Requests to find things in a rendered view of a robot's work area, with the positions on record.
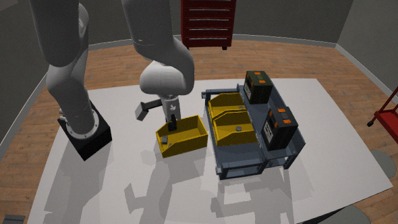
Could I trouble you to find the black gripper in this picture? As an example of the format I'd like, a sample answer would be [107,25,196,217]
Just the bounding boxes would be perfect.
[157,95,181,132]

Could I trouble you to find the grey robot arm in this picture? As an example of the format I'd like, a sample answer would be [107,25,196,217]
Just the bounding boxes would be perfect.
[29,0,194,140]

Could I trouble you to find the dark green case with handle slot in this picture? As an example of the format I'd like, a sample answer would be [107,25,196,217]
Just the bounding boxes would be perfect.
[244,71,273,105]

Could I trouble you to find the yellow bin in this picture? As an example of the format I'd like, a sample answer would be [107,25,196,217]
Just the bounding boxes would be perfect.
[157,115,208,158]
[213,111,258,146]
[208,93,246,124]

